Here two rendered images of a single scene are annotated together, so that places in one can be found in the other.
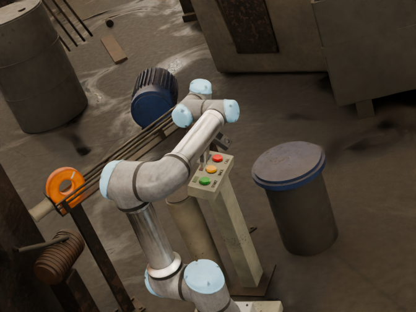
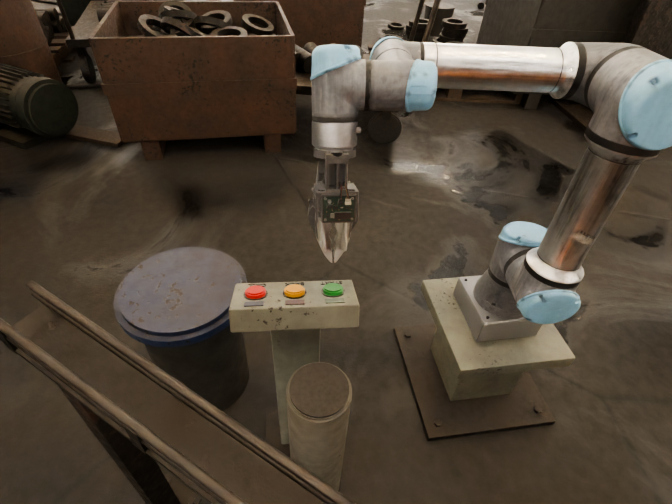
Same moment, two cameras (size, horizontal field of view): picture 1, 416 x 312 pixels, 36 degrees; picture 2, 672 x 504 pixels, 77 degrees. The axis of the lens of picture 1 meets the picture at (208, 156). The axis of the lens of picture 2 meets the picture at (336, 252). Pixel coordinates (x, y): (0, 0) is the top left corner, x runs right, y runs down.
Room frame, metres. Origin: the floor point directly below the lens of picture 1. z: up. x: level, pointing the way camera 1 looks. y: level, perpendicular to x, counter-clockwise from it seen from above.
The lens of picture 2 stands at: (2.45, 0.49, 1.21)
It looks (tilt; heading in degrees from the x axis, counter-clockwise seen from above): 42 degrees down; 231
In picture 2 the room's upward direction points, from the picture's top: 4 degrees clockwise
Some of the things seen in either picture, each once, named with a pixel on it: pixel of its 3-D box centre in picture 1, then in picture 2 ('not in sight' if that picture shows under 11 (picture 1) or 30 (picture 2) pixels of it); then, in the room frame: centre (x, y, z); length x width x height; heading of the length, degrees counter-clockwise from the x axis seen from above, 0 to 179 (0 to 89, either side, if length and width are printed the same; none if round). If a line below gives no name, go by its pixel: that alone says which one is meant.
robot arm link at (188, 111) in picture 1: (191, 111); (397, 82); (1.95, 0.00, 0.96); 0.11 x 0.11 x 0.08; 53
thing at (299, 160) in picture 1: (299, 200); (196, 337); (2.30, -0.31, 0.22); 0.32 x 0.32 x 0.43
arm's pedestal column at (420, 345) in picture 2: not in sight; (477, 350); (1.60, 0.16, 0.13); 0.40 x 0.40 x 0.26; 62
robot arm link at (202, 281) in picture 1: (205, 284); (521, 251); (1.60, 0.15, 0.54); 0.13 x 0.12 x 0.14; 53
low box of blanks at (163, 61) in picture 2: not in sight; (206, 74); (1.56, -1.91, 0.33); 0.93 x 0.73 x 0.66; 156
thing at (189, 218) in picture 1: (199, 242); (317, 449); (2.21, 0.17, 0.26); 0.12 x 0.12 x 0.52
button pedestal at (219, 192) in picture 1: (233, 226); (297, 374); (2.16, 0.01, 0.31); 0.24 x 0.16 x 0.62; 149
